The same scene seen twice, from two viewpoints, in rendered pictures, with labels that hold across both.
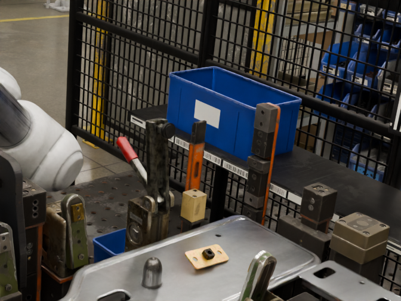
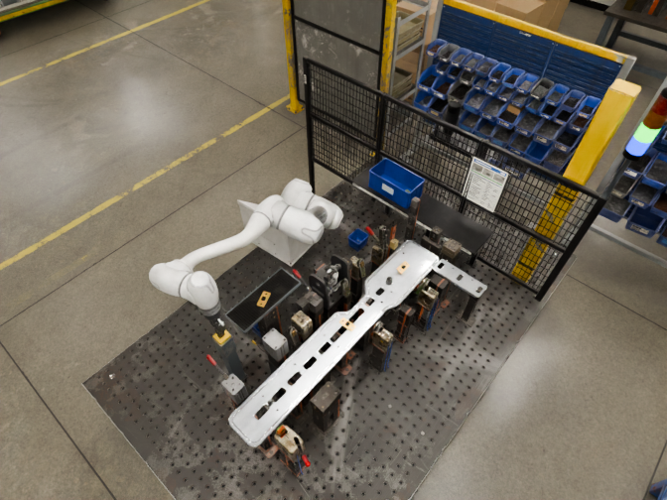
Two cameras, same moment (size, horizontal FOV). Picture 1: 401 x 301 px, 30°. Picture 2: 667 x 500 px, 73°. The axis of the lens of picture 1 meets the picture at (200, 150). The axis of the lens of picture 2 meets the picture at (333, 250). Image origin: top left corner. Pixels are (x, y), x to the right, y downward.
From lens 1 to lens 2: 1.41 m
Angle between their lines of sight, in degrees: 30
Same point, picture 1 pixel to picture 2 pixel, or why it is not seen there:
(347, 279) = (448, 267)
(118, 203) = (344, 203)
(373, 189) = (454, 216)
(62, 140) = (336, 212)
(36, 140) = (330, 218)
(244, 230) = (411, 248)
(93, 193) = (333, 198)
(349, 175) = (444, 209)
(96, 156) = (298, 120)
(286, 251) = (427, 256)
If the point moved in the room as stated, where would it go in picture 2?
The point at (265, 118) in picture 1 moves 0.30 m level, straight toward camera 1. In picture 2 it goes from (415, 204) to (420, 246)
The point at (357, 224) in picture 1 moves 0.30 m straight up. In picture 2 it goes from (451, 246) to (463, 207)
